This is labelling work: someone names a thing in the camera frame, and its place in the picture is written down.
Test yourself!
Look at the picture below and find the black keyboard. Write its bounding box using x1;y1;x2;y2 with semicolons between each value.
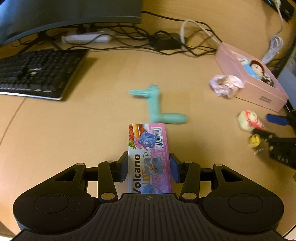
0;49;88;100

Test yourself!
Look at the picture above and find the blue tissue packet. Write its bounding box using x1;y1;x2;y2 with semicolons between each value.
238;58;255;78

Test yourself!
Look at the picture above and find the pink Volcano snack pack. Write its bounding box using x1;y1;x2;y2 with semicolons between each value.
127;123;172;194

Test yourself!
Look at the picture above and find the curved monitor right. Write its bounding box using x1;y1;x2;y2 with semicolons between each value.
277;47;296;109

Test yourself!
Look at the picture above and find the bundled white cable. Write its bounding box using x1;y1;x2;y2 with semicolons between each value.
261;4;285;65

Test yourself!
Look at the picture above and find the black cables tangle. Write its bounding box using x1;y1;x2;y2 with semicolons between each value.
14;10;223;57

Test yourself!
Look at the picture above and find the white power strip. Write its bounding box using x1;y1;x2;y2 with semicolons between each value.
61;32;113;44

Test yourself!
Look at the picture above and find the black wall socket rail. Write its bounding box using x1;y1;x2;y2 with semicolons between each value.
263;0;295;22

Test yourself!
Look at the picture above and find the black usb hub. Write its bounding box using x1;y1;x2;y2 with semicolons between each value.
149;33;182;51

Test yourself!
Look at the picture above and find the teal plastic crank handle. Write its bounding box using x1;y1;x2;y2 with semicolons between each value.
129;84;188;125

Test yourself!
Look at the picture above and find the monitor left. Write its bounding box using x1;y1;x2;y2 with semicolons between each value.
1;0;142;46

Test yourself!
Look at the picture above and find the crochet doll red hat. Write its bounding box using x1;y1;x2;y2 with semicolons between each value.
249;60;274;87

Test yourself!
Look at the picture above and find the pink cardboard box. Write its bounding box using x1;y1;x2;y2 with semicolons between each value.
216;43;288;112

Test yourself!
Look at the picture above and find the grey looped cable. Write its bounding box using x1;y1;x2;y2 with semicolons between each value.
179;19;223;50

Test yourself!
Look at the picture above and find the white floral cloth scrunchie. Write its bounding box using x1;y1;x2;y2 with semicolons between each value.
209;75;244;99

